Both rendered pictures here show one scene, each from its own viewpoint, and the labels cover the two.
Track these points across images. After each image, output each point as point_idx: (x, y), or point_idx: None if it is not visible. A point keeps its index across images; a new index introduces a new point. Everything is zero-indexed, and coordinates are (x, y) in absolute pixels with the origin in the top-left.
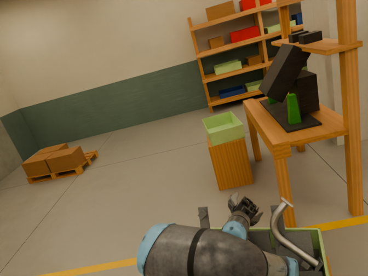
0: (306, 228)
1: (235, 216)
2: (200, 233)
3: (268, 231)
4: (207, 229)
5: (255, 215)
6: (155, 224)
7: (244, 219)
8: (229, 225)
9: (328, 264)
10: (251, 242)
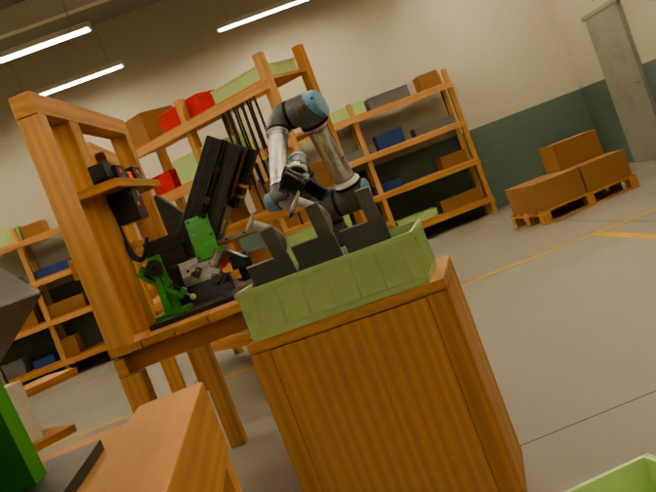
0: (249, 289)
1: (293, 159)
2: (284, 101)
3: (291, 246)
4: (282, 103)
5: (287, 198)
6: (310, 91)
7: (287, 165)
8: (296, 151)
9: (251, 342)
10: (268, 126)
